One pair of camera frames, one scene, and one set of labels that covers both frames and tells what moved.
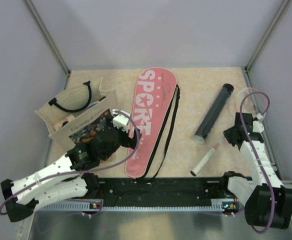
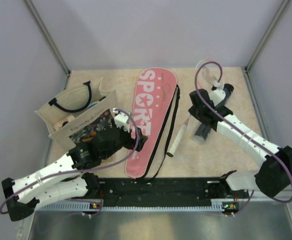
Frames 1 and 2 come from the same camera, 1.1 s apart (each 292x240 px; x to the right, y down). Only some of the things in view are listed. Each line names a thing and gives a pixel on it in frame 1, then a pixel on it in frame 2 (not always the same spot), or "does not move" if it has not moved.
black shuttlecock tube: (202, 132) does not move
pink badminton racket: (250, 100) -> (208, 71)
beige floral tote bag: (77, 114) does not move
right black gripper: (227, 134) -> (192, 111)
